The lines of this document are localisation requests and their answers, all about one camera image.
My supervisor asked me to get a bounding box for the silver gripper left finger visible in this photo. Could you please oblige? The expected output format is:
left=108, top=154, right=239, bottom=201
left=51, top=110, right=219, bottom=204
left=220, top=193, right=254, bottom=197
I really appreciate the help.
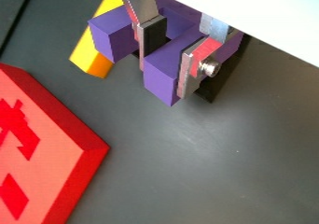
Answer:
left=123, top=0, right=167, bottom=69

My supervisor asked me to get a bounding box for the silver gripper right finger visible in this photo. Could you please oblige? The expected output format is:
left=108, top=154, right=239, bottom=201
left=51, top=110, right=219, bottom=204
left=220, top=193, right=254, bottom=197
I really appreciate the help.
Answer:
left=178, top=14, right=244, bottom=99

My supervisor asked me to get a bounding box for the purple U-shaped block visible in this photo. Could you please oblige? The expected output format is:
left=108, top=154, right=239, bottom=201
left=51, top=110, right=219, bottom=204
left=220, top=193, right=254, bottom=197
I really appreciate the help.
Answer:
left=87, top=0, right=246, bottom=107

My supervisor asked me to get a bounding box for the red board with slots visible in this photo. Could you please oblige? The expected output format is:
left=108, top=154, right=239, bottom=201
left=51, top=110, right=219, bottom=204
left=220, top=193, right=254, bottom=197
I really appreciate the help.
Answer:
left=0, top=63, right=108, bottom=224

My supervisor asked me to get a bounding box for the yellow long block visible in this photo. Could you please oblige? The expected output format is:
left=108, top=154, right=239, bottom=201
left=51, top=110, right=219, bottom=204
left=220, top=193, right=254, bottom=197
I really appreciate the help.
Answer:
left=68, top=0, right=123, bottom=78

